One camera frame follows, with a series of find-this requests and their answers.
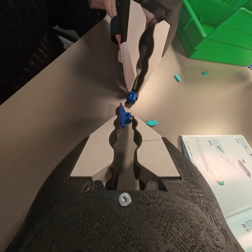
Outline person's left hand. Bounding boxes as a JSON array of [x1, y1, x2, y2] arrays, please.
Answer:
[[90, 0, 121, 49]]

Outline grey mesh office chair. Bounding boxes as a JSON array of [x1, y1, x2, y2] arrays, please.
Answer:
[[52, 25, 81, 50]]

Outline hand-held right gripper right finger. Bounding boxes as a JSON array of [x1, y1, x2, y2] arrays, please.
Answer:
[[132, 116, 182, 190]]

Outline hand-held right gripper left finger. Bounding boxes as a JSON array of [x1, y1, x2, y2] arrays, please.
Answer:
[[70, 115, 119, 190]]

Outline pale blue instruction booklet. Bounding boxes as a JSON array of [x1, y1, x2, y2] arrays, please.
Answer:
[[180, 135, 252, 239]]

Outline person's dark knit sweater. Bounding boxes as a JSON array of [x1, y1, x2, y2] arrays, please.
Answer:
[[0, 0, 107, 106]]

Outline small blue purple lego assembly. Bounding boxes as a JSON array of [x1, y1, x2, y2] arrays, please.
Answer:
[[127, 90, 140, 104]]

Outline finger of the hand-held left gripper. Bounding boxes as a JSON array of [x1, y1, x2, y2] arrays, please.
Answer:
[[117, 3, 148, 93], [136, 21, 171, 93]]

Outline green plastic bin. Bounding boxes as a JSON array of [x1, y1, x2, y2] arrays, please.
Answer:
[[176, 0, 244, 58], [189, 7, 252, 67]]

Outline large blue purple lego assembly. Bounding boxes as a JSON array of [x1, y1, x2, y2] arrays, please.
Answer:
[[117, 103, 132, 128]]

